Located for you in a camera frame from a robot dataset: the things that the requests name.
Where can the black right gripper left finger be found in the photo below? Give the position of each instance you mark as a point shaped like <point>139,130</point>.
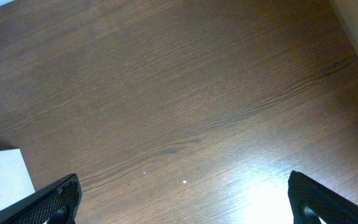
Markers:
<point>56,203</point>

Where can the white cardboard box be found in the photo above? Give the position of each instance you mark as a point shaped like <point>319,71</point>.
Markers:
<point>15,181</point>

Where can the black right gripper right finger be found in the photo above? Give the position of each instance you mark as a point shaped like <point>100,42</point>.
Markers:
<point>312,202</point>

